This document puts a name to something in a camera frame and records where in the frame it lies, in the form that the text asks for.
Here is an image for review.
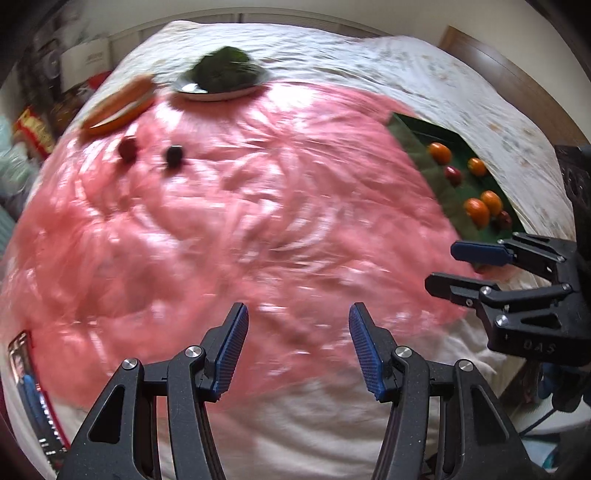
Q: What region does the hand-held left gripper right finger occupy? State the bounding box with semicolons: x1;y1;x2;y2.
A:
348;302;539;480

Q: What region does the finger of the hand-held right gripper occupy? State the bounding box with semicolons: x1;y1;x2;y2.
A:
451;233;578;282
425;273;576;329

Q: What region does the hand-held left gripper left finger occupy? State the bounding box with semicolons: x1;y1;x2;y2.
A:
58;302;250;480

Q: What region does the green cardboard tray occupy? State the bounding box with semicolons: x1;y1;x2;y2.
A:
387;112;527;241

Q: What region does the pink plastic sheet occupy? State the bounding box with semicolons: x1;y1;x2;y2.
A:
0;78;490;411

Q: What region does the wooden headboard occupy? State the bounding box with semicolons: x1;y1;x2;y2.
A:
438;25;591;153

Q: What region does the orange plate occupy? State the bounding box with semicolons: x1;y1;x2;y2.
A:
85;92;158;136
82;75;155;130

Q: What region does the metal plate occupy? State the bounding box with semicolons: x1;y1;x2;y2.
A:
173;69;272;102

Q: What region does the green leafy vegetable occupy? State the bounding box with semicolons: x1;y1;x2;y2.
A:
191;46;262;92

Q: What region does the clear plastic bag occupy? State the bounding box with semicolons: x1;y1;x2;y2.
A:
0;115;40;204

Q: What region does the red snack box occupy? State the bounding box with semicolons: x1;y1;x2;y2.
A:
14;105;58;158

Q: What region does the white cardboard box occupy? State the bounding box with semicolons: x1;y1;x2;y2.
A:
60;34;112;90

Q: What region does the black cable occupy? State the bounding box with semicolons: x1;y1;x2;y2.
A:
517;406;561;437

